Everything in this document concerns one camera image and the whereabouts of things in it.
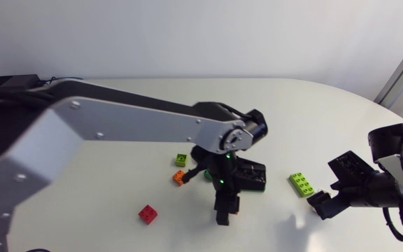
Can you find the white toy brick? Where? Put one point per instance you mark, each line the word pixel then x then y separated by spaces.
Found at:
pixel 324 192

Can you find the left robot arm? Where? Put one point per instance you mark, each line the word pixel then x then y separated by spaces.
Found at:
pixel 117 122

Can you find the green toy brick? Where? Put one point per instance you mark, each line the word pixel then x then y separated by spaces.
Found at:
pixel 207 175

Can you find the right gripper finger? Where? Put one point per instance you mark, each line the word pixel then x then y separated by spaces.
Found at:
pixel 324 206

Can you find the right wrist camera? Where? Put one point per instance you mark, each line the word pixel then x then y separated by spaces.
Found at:
pixel 352 168

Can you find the red toy brick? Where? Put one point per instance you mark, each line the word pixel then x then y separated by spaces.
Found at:
pixel 148 214

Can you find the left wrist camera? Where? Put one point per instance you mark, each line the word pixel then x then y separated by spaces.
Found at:
pixel 252 175

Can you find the small lime toy brick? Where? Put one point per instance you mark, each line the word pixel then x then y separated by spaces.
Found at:
pixel 181 160

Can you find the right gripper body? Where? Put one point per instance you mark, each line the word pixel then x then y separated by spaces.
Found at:
pixel 362 190

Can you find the orange toy brick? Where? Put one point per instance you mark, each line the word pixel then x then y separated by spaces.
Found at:
pixel 178 178

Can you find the long lime toy brick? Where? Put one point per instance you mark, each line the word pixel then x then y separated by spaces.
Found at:
pixel 301 184

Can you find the black power brick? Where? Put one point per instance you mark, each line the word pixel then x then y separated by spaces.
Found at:
pixel 9 84

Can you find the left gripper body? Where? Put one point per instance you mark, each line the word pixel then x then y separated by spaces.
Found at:
pixel 222 175

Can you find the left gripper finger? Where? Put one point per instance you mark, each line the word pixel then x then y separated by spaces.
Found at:
pixel 192 174
pixel 226 206

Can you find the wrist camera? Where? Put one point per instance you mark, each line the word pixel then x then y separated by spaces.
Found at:
pixel 352 168
pixel 252 175

